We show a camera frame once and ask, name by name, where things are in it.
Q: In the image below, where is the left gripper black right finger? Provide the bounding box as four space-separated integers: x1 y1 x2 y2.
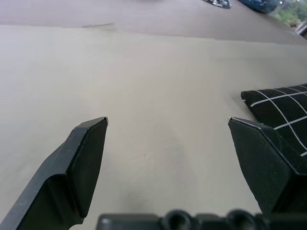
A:
228 117 307 215

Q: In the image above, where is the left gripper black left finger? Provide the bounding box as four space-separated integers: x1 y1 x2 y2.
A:
0 116 108 230

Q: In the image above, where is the black grid pencil pouch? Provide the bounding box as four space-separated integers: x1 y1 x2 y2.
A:
240 83 307 158

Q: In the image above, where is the blue filled plastic bag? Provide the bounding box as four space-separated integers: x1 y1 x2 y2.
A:
238 0 280 14

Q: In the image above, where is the round perforated metal plate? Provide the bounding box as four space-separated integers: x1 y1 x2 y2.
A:
201 0 231 10

